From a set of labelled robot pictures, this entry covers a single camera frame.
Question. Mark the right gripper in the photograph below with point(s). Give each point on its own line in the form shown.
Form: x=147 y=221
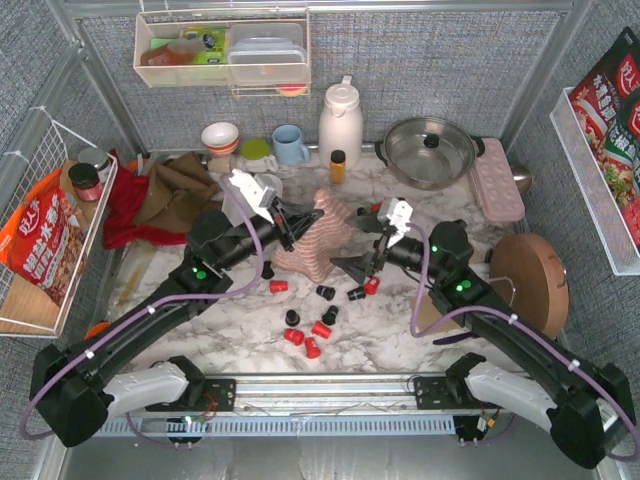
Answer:
x=378 y=254

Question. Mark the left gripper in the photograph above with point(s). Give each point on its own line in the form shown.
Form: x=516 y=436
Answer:
x=283 y=228

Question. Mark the pink striped cloth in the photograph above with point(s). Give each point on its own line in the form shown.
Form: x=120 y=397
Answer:
x=312 y=254

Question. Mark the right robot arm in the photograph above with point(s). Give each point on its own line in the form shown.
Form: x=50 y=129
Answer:
x=586 y=410

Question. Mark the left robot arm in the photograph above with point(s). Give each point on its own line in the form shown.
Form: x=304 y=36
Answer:
x=78 y=389

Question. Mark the white rectangular storage basket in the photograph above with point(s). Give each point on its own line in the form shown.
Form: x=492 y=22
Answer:
x=233 y=210

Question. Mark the blue mug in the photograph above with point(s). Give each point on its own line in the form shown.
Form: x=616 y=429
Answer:
x=289 y=147

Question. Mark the orange spice bottle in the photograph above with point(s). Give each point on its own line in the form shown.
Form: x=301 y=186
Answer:
x=337 y=173

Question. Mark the green lidded white cup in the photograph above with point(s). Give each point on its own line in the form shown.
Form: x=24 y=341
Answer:
x=256 y=156

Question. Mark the brown cardboard sheet right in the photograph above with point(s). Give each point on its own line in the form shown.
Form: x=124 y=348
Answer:
x=428 y=315

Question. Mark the white thermos jug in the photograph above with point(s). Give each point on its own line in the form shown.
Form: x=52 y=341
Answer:
x=341 y=123

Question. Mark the white orange striped bowl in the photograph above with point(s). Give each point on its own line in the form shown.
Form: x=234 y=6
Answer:
x=220 y=138

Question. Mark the steel pot with glass lid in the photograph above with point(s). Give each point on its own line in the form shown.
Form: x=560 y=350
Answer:
x=429 y=153

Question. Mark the brown cloth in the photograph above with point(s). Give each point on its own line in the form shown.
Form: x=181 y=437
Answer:
x=179 y=191

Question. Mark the pink yellow sponge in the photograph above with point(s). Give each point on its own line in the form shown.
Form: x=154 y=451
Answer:
x=291 y=90

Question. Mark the pink egg tray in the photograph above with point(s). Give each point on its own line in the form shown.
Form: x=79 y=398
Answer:
x=493 y=185

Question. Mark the round wooden board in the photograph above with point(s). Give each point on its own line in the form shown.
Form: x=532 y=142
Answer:
x=529 y=276

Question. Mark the clear plastic container stack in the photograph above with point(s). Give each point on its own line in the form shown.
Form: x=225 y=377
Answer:
x=267 y=53

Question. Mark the red cloth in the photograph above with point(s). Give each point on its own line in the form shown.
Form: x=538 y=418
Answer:
x=126 y=198

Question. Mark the steel cup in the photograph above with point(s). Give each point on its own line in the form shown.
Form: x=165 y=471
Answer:
x=522 y=178

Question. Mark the green labelled packet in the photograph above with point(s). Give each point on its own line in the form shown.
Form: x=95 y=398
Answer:
x=215 y=44

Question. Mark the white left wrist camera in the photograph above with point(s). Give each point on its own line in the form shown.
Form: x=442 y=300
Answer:
x=256 y=195

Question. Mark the purple spatula handle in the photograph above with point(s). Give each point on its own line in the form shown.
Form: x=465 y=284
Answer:
x=455 y=338

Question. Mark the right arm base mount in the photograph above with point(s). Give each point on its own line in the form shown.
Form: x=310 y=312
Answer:
x=448 y=391

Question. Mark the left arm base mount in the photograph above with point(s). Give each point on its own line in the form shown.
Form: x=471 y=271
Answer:
x=216 y=395

